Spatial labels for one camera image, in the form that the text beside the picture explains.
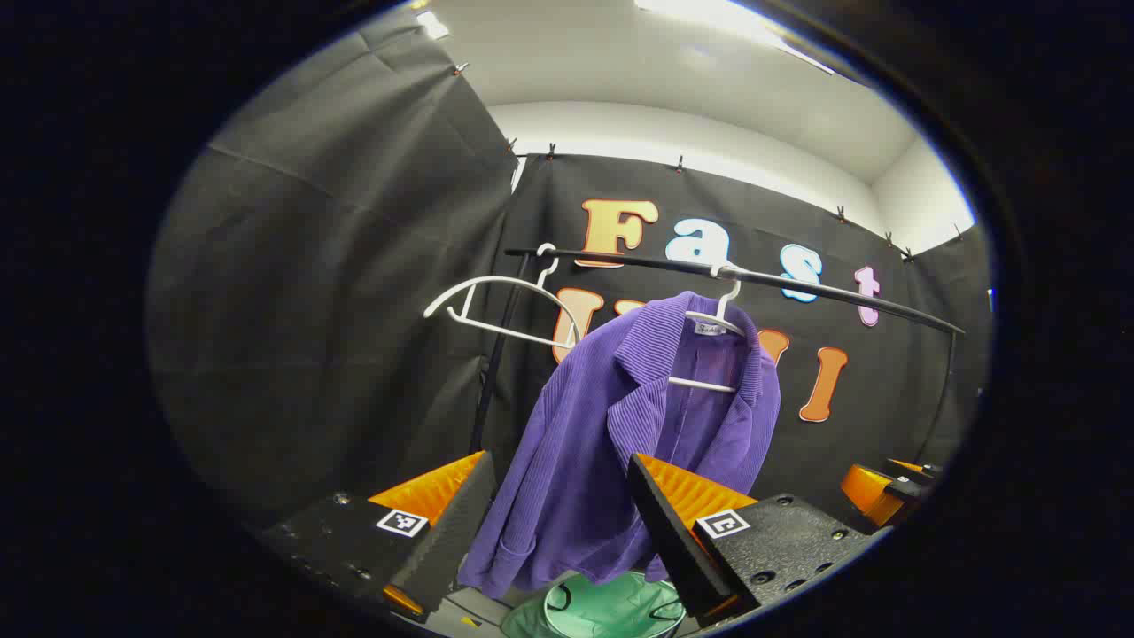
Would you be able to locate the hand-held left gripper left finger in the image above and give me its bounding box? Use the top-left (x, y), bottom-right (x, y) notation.
top-left (260, 450), bottom-right (499, 621)

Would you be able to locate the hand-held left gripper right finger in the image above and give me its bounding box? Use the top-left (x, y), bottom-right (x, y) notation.
top-left (626, 453), bottom-right (894, 621)

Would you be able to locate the green laundry hamper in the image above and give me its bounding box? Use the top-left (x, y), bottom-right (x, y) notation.
top-left (501, 570), bottom-right (687, 638)

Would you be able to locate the purple corduroy jacket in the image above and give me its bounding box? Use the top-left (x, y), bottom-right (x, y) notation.
top-left (456, 291), bottom-right (782, 599)

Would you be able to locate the white plastic hanger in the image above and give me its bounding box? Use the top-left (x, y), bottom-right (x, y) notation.
top-left (423, 243), bottom-right (584, 351)
top-left (666, 264), bottom-right (750, 393)

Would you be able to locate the black clothes rack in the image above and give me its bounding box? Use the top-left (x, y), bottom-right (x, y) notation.
top-left (468, 246), bottom-right (967, 463)

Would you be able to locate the black backdrop cloth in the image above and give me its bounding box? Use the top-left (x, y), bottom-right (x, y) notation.
top-left (146, 9), bottom-right (993, 568)

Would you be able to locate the long ceiling light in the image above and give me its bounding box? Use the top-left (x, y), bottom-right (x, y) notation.
top-left (633, 0), bottom-right (834, 76)

